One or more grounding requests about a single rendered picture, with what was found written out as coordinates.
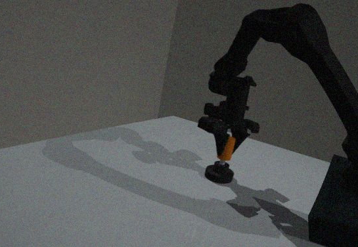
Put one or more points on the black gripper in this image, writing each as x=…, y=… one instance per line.
x=232, y=118

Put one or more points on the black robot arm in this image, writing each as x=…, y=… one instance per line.
x=300, y=30

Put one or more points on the orange knob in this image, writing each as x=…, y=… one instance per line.
x=228, y=150

